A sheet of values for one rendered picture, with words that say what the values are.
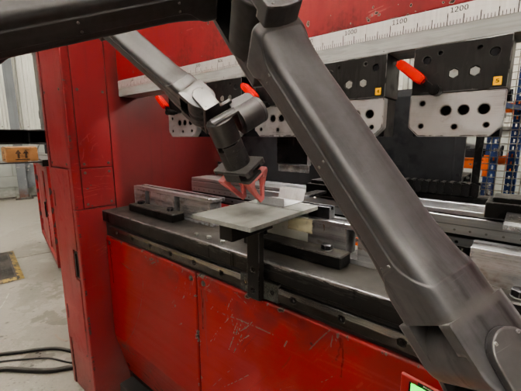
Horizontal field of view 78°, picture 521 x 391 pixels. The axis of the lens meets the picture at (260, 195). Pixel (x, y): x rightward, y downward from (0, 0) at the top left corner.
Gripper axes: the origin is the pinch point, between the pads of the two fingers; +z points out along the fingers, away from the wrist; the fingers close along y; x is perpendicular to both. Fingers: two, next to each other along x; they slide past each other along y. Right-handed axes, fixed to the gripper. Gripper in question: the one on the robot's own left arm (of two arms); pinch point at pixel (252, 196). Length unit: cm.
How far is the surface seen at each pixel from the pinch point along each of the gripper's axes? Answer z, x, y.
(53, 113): -24, -5, 98
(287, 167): 4.1, -18.1, 2.7
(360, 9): -27.2, -31.9, -18.1
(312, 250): 16.4, -1.6, -10.9
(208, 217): -1.7, 10.4, 3.9
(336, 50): -21.1, -28.3, -12.9
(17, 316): 84, 60, 201
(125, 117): -12, -24, 86
